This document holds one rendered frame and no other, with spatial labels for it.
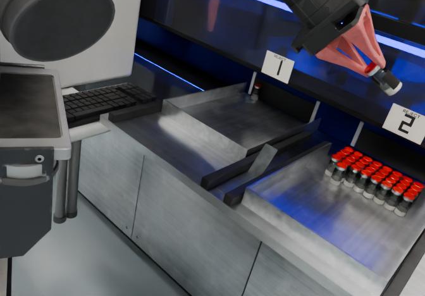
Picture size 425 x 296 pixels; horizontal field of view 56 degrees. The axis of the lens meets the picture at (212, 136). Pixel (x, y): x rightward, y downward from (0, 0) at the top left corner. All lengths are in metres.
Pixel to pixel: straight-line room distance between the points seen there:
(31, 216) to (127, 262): 1.28
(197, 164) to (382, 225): 0.37
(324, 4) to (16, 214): 0.44
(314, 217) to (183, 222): 0.78
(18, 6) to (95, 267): 1.54
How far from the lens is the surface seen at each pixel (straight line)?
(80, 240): 1.87
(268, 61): 1.07
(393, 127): 0.96
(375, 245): 0.76
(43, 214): 0.53
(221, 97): 1.14
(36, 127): 0.53
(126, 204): 1.70
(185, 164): 0.79
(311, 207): 0.78
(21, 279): 1.74
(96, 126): 1.04
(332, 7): 0.50
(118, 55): 1.31
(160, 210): 1.53
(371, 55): 0.53
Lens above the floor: 1.30
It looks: 27 degrees down
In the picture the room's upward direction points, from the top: 14 degrees clockwise
